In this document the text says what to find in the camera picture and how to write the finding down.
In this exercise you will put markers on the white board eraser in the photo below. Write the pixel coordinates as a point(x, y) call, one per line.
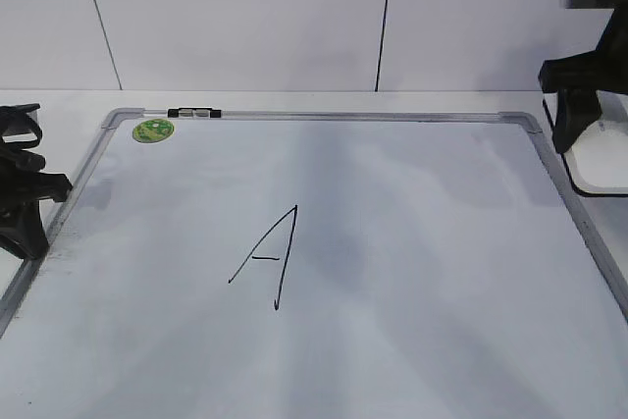
point(596, 164)

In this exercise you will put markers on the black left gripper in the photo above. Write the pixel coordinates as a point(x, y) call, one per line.
point(23, 184)

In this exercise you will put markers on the round green magnet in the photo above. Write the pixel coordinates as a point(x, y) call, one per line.
point(153, 131)

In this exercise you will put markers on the white board with grey frame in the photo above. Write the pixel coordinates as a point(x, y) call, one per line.
point(268, 266)

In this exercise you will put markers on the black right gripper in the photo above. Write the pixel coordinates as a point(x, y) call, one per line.
point(576, 79)

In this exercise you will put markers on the black clear marker clip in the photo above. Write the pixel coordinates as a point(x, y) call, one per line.
point(194, 113)

